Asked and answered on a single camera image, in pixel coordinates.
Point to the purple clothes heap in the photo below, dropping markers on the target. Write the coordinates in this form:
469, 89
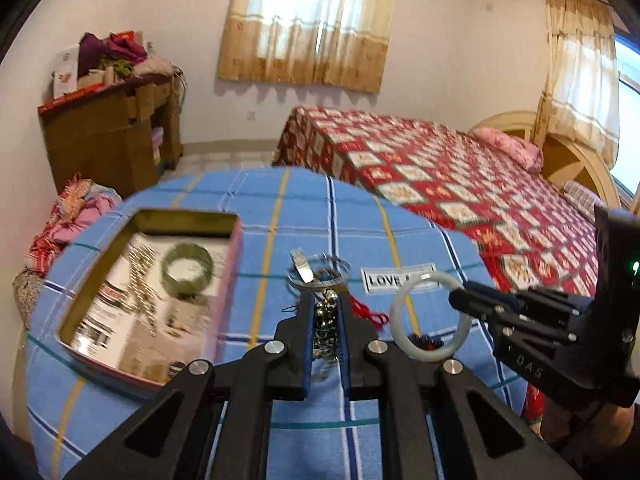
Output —
115, 50

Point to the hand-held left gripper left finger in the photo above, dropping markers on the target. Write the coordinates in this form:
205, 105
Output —
308, 355

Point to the printed paper sheet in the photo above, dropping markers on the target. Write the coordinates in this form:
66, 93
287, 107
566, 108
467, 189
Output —
115, 310

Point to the thin silver bangle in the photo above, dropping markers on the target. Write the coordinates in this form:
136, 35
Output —
300, 265

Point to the white jade bangle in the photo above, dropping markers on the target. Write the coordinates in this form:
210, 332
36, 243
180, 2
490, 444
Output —
400, 340

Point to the red tassel thread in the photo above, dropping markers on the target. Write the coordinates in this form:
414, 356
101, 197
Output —
372, 317

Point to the red patterned bed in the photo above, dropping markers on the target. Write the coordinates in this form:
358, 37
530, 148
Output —
450, 180

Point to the white cardboard box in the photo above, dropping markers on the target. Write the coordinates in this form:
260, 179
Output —
65, 72

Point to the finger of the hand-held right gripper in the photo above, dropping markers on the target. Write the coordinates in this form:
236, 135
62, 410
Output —
530, 327
492, 293

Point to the pink metal tin box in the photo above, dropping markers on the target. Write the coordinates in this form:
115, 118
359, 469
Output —
227, 280

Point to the wooden desk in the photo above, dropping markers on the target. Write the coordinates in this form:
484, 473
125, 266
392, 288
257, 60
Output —
100, 140

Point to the pink clothes pile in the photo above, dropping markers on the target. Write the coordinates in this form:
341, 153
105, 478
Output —
65, 220

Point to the beige pink cloth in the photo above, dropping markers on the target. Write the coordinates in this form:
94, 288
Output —
155, 66

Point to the wooden bed headboard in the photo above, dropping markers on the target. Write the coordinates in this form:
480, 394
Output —
575, 160

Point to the window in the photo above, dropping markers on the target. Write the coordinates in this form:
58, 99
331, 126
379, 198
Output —
629, 110

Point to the person's right hand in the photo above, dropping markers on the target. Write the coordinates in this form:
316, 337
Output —
585, 427

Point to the flat red box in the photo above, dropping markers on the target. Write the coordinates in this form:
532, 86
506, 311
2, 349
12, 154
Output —
70, 97

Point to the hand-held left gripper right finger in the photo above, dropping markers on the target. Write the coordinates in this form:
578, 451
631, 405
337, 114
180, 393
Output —
344, 355

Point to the pink pillow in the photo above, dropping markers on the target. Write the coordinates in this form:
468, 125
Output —
510, 147

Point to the green bangle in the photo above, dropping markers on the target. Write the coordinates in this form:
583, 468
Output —
172, 287

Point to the striped pillow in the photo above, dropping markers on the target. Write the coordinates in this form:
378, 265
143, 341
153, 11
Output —
582, 197

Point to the beige patterned curtain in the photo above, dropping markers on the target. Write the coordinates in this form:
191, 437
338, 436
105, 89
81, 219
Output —
305, 25
580, 75

